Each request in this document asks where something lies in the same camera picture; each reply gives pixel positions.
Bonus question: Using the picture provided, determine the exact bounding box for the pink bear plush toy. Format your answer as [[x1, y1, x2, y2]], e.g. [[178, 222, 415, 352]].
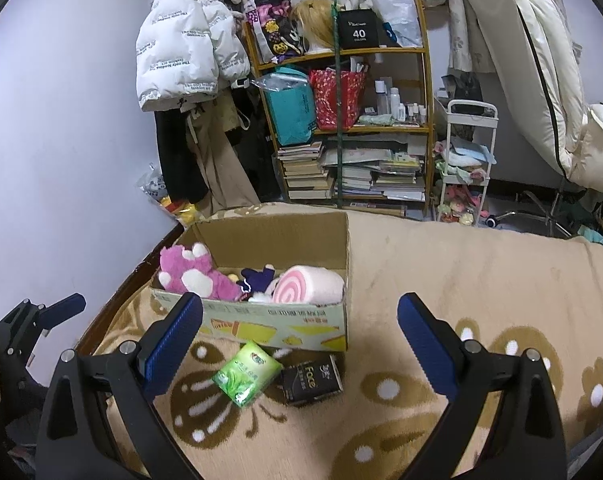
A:
[[157, 242, 243, 301]]

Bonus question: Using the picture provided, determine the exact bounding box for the green tissue pack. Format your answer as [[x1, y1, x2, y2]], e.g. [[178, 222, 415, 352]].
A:
[[212, 341, 283, 408]]

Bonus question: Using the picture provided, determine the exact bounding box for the purple black plush toy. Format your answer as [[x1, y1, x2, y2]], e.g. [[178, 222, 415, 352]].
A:
[[238, 264, 276, 294]]

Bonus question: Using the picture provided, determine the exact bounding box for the black Face tissue pack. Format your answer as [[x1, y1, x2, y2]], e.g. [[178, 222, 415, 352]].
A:
[[281, 354, 344, 405]]

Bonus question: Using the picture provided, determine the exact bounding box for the pink swirl roll plush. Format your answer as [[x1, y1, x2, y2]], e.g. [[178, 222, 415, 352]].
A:
[[272, 266, 345, 306]]

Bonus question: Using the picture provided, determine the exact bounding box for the white duck plush keychain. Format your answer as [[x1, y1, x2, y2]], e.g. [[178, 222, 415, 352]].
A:
[[248, 292, 272, 304]]

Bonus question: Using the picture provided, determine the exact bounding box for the beige patterned blanket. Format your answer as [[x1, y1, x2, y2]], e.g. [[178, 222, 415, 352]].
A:
[[88, 201, 603, 480]]

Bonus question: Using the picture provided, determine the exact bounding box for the plastic bag of plushies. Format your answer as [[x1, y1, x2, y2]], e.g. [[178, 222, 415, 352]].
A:
[[136, 162, 203, 229]]

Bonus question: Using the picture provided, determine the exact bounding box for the black hanging coat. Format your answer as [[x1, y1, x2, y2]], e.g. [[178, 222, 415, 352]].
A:
[[154, 110, 210, 204]]

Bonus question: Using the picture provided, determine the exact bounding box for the beige trench coat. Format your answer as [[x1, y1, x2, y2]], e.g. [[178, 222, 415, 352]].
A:
[[187, 90, 280, 217]]

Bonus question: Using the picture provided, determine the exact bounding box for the open cardboard box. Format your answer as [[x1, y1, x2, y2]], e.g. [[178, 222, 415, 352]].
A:
[[151, 211, 349, 352]]

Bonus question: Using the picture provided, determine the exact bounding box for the stack of books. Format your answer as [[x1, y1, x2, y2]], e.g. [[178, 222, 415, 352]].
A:
[[277, 141, 334, 200]]

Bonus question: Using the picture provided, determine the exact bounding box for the white rolling cart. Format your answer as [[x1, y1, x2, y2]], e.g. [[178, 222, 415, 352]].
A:
[[434, 99, 499, 226]]

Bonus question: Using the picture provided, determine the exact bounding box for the white puffer jacket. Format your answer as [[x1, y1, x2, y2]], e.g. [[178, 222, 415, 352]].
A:
[[136, 0, 251, 112]]

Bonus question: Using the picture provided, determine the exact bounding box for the teal bag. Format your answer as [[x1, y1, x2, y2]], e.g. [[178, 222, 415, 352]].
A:
[[253, 67, 315, 146]]

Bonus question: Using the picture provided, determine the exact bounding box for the wooden bookshelf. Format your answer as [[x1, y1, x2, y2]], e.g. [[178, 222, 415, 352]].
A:
[[243, 0, 435, 210]]

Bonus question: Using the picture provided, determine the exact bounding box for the red patterned bag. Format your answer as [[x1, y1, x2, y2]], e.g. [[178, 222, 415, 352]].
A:
[[308, 68, 368, 134]]

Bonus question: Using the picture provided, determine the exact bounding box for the blonde wig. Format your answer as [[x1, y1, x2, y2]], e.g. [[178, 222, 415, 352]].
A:
[[292, 0, 334, 53]]

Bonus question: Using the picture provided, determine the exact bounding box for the green pole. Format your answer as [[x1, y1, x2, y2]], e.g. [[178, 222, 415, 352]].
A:
[[331, 0, 344, 209]]

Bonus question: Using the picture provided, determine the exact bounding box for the black box number 40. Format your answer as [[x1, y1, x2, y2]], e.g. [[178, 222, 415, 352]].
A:
[[337, 9, 379, 50]]

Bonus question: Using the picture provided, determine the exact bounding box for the cream folded mattress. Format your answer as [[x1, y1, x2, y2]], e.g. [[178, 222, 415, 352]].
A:
[[467, 0, 603, 193]]

